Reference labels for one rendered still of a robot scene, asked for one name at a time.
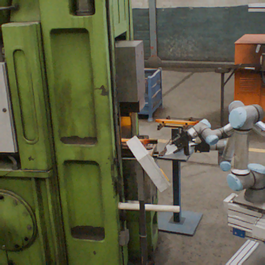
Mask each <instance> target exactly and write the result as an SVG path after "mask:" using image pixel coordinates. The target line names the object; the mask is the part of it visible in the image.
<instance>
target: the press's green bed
mask: <svg viewBox="0 0 265 265"><path fill-rule="evenodd" d="M157 201H158V191H157V194H156V198H155V200H154V203H153V205H157ZM125 211H126V212H127V219H126V225H127V230H129V238H130V239H129V241H128V258H129V259H139V260H140V238H139V225H138V217H139V216H140V211H139V210H129V209H126V210H125ZM146 233H147V260H152V259H153V257H154V253H155V250H156V247H157V243H158V240H159V232H158V213H157V211H146Z"/></svg>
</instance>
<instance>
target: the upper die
mask: <svg viewBox="0 0 265 265"><path fill-rule="evenodd" d="M143 107H144V94H143V95H142V97H141V98H140V99H139V101H138V102H119V108H120V112H122V113H140V112H141V110H142V109H143Z"/></svg>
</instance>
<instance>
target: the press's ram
mask: <svg viewBox="0 0 265 265"><path fill-rule="evenodd" d="M115 43H116V52H117V71H118V89H119V101H120V102H138V101H139V99H140V98H141V97H142V95H143V93H144V92H145V78H144V50H143V41H115Z"/></svg>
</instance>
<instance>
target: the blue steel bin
mask: <svg viewBox="0 0 265 265"><path fill-rule="evenodd" d="M144 78H145V92H144V107H143V109H142V110H141V112H140V113H138V114H141V115H148V120H147V121H152V120H153V117H152V113H153V112H154V111H155V110H156V109H157V108H158V106H159V108H158V109H164V106H163V85H161V67H159V68H158V69H144Z"/></svg>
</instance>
